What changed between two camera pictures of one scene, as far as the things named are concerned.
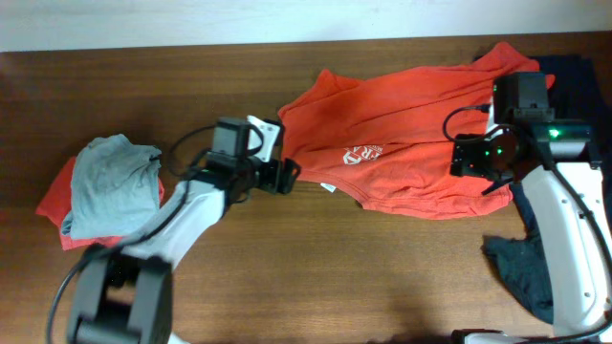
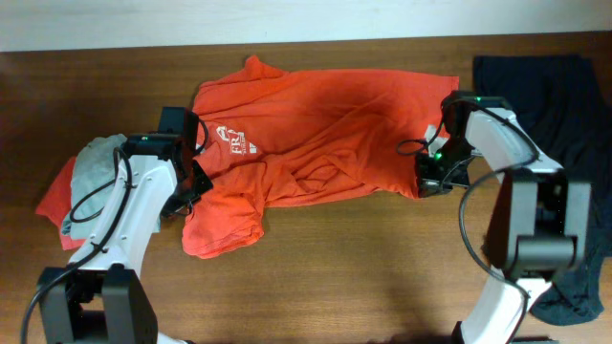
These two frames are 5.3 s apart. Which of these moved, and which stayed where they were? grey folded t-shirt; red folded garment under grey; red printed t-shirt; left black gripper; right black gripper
Moved: red printed t-shirt; left black gripper; right black gripper
Stayed: grey folded t-shirt; red folded garment under grey
